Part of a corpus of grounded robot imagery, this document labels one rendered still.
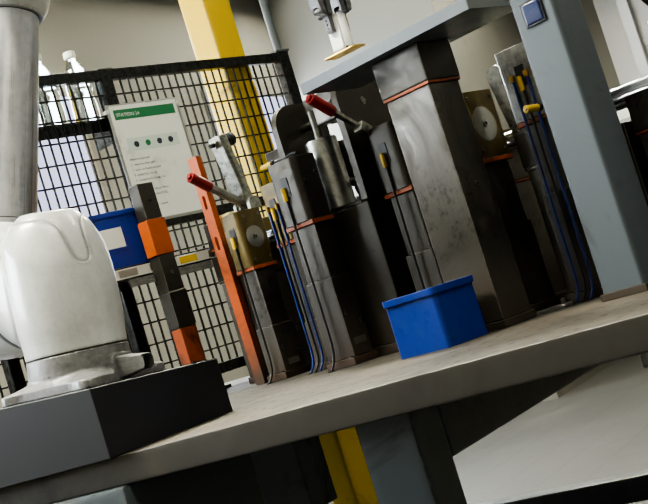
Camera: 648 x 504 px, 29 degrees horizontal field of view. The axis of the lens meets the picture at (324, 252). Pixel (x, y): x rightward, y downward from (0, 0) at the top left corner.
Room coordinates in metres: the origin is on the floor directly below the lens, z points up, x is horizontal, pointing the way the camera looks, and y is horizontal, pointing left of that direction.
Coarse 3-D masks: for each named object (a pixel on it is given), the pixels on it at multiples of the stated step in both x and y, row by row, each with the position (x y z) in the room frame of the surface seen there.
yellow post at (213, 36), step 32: (192, 0) 3.37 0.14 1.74; (224, 0) 3.40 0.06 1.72; (192, 32) 3.40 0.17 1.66; (224, 32) 3.38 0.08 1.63; (224, 96) 3.37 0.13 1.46; (224, 128) 3.40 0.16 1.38; (256, 128) 3.38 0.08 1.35; (256, 160) 3.36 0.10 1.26; (352, 448) 3.38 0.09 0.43; (352, 480) 3.35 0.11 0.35
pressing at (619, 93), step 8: (640, 80) 1.91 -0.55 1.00; (616, 88) 1.94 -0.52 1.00; (624, 88) 1.93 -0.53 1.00; (632, 88) 1.92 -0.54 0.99; (640, 88) 2.00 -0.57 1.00; (616, 96) 1.94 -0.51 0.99; (624, 96) 2.05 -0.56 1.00; (616, 104) 2.14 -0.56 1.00; (624, 104) 2.14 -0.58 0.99; (512, 136) 2.09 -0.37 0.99; (512, 144) 2.31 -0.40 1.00; (272, 232) 2.55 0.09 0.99; (272, 240) 2.82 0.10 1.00
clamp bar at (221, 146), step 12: (228, 132) 2.54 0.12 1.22; (216, 144) 2.50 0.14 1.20; (228, 144) 2.51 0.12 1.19; (216, 156) 2.52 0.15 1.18; (228, 156) 2.51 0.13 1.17; (228, 168) 2.51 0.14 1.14; (240, 168) 2.52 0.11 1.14; (228, 180) 2.53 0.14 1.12; (240, 180) 2.51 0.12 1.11; (240, 192) 2.52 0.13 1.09
